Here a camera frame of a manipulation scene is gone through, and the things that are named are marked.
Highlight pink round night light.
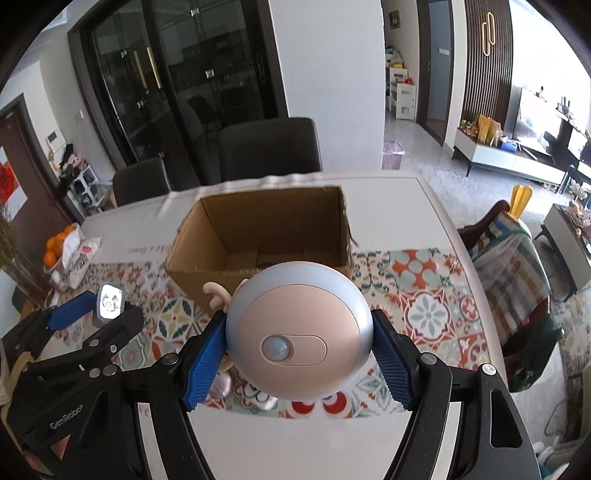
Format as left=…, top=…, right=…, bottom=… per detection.
left=202, top=261, right=373, bottom=401

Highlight white square charger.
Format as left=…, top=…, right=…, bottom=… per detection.
left=92, top=283, right=125, bottom=328

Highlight white patterned snack bag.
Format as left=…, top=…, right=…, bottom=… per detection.
left=49, top=228, right=101, bottom=291

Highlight oranges in basket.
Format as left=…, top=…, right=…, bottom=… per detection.
left=42, top=223, right=79, bottom=273

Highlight patterned tablecloth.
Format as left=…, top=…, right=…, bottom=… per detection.
left=27, top=171, right=509, bottom=480

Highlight left black dining chair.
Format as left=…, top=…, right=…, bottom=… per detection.
left=112, top=157, right=172, bottom=207

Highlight black dining chair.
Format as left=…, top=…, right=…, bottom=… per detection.
left=112, top=157, right=172, bottom=207
left=219, top=117, right=322, bottom=182

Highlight brown cardboard box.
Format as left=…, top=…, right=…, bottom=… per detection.
left=164, top=186, right=353, bottom=315

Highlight wooden chair with striped cloth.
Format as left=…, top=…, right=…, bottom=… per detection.
left=458, top=200, right=551, bottom=363

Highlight right black dining chair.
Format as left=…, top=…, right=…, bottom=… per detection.
left=219, top=117, right=322, bottom=182

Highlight black glass sliding door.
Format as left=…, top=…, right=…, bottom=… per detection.
left=68, top=0, right=287, bottom=190

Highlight white tv cabinet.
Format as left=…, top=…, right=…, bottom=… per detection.
left=453, top=129, right=565, bottom=187

